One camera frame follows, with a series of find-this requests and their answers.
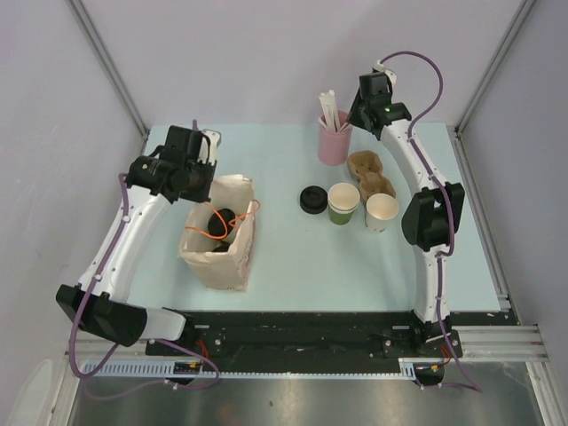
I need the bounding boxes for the white wrapped straws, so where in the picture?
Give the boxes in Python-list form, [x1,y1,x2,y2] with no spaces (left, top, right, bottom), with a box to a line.
[319,90,351,133]

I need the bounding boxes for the brown paper takeout bag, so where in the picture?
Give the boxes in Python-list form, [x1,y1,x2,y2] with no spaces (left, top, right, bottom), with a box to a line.
[177,174,260,291]

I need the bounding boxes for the pink straw holder cup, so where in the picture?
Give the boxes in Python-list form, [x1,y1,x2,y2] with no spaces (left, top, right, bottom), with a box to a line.
[318,111,352,166]

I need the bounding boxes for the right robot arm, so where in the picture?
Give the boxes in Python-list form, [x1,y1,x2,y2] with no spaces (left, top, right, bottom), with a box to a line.
[348,70,465,356]

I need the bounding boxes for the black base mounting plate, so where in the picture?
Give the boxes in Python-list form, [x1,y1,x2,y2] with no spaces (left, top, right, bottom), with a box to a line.
[173,312,516,357]

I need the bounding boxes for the black coffee cup lid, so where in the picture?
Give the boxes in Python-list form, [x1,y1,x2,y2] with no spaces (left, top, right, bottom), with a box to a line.
[212,241,230,253]

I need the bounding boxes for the white cable duct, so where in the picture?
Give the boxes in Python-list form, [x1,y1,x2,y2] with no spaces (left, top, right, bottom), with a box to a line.
[94,357,444,380]

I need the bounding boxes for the brown cardboard cup carrier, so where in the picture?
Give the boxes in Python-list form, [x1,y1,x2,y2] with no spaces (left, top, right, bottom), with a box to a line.
[347,150,397,202]

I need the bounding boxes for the stack of black lids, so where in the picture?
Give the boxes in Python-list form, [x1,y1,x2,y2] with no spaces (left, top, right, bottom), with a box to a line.
[299,185,327,215]

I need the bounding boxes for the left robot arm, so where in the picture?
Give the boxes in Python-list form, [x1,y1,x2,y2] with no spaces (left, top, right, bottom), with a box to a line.
[56,125,221,355]

